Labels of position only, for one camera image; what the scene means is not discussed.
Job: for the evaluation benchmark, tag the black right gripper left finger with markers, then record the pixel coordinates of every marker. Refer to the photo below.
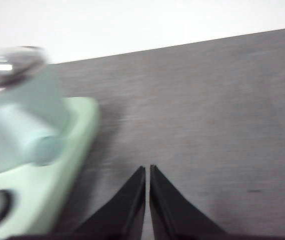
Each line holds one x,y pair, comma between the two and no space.
125,215

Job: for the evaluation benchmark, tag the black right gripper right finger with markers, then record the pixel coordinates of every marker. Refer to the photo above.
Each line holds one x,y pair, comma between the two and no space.
172,215

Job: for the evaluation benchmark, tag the mint green breakfast machine base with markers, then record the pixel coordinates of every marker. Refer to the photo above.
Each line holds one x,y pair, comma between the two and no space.
57,187

